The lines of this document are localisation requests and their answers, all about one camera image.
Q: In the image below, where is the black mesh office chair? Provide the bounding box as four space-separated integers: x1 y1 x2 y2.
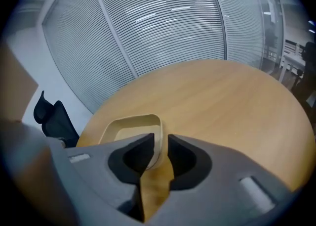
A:
33 90 80 148

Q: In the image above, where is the beige rectangular tray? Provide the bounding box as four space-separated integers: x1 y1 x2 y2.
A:
98 114 166 170

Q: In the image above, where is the white desk frame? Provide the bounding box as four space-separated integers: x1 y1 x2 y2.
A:
278 39 309 83

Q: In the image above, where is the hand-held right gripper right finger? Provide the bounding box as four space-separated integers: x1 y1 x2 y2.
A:
145 134 297 226

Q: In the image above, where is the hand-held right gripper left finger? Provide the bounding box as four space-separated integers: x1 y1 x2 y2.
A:
66 133 155 222

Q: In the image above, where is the round wooden table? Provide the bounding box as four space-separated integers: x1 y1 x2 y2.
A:
76 59 316 222

